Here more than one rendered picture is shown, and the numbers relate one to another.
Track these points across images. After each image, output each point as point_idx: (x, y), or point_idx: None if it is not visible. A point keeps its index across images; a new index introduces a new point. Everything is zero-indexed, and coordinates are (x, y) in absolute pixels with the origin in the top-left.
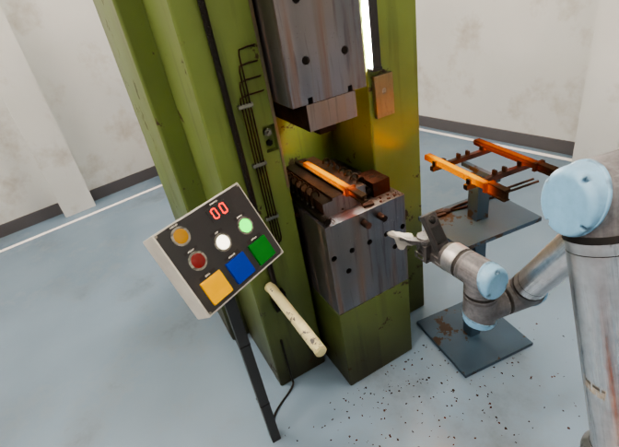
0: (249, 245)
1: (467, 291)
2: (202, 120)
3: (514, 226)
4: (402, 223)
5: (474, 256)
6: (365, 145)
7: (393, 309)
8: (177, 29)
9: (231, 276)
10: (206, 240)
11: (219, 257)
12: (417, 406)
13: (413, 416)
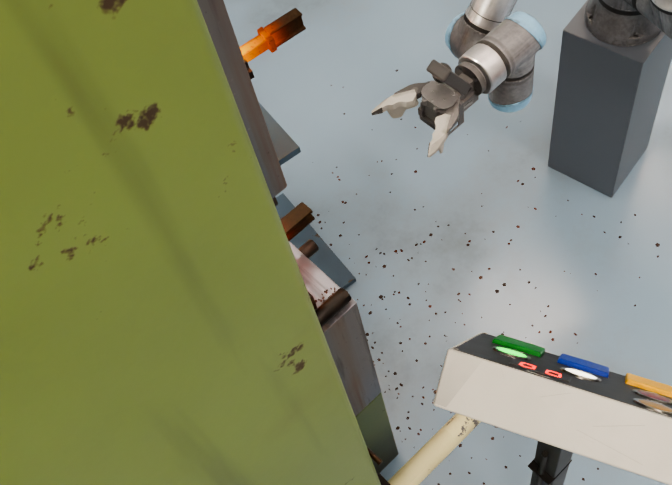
0: (537, 353)
1: (527, 69)
2: (345, 400)
3: None
4: None
5: (503, 34)
6: None
7: None
8: (300, 273)
9: (611, 375)
10: (608, 387)
11: (607, 380)
12: (419, 343)
13: (436, 348)
